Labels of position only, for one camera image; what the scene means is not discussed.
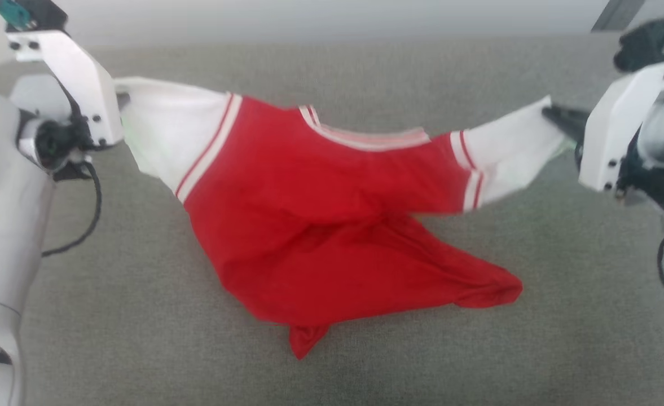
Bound red and white jersey shirt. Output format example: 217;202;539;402
115;76;569;360

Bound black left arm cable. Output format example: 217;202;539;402
41;161;104;258

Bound grey metal wall post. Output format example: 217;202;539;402
591;0;646;32

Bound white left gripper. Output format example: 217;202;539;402
6;29;131;170

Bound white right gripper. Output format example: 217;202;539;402
542;55;664;198

